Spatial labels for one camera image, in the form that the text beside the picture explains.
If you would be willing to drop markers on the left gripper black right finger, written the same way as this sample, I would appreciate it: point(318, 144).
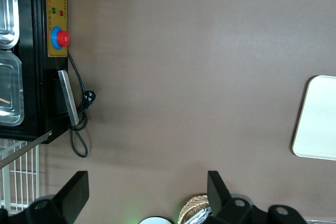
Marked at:
point(220, 203)

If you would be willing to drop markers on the thin wooden stick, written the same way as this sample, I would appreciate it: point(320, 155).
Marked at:
point(5, 100)

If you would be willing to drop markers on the black sealing machine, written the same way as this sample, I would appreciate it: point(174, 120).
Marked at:
point(36, 58)

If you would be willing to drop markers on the grey metal lever bar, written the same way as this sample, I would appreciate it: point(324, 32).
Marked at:
point(26, 146)

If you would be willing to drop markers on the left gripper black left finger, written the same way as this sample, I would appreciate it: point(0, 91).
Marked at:
point(73, 197)

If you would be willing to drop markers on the stack of foil containers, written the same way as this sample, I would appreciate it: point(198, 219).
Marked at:
point(202, 215)

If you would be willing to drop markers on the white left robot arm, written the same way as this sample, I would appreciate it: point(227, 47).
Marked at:
point(156, 221)

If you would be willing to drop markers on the cream plastic tray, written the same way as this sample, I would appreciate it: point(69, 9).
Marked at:
point(317, 119)

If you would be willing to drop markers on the steel food container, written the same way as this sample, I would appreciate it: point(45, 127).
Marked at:
point(10, 82)
point(8, 11)

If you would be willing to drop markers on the wicker basket for foil containers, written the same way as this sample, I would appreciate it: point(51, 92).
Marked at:
point(191, 204)

